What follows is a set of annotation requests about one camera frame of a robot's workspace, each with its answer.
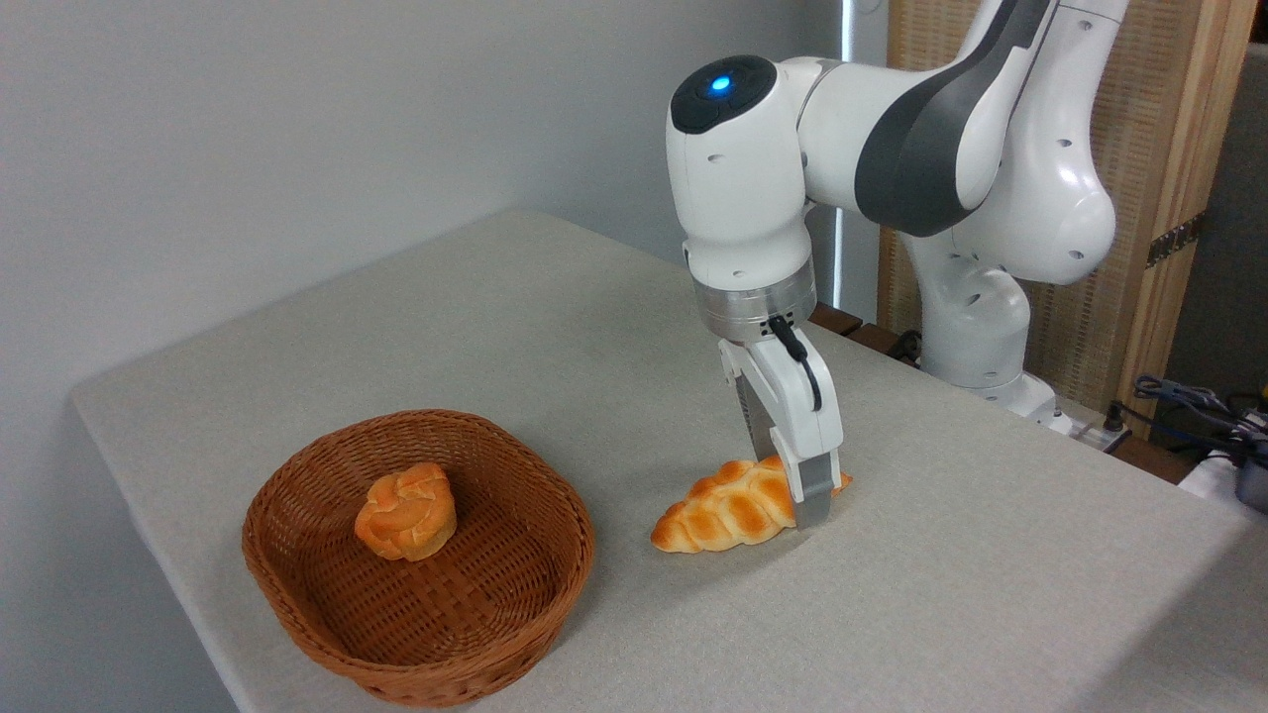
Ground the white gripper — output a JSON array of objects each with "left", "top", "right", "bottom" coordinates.
[{"left": 717, "top": 327, "right": 846, "bottom": 530}]

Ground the long braided bread loaf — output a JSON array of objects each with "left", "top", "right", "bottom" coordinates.
[{"left": 650, "top": 455, "right": 853, "bottom": 555}]

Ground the round orange bread bun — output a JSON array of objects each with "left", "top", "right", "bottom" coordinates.
[{"left": 354, "top": 461, "right": 459, "bottom": 563}]

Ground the brown wicker basket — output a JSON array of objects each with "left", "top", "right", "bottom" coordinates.
[{"left": 241, "top": 409, "right": 596, "bottom": 708}]

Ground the dark brown wooden ledge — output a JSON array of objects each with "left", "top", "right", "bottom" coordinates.
[{"left": 807, "top": 303, "right": 924, "bottom": 369}]

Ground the white power strip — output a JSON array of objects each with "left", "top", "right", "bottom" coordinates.
[{"left": 1048, "top": 400, "right": 1132, "bottom": 454}]

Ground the metal screen hinge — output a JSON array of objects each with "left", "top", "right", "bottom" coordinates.
[{"left": 1146, "top": 211, "right": 1208, "bottom": 269}]

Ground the grey device box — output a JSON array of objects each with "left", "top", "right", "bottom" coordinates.
[{"left": 1234, "top": 459, "right": 1268, "bottom": 515}]

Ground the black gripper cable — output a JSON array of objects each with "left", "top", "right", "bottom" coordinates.
[{"left": 767, "top": 314, "right": 824, "bottom": 413}]

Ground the dark cable bundle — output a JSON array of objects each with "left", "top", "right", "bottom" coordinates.
[{"left": 1132, "top": 373, "right": 1268, "bottom": 468}]

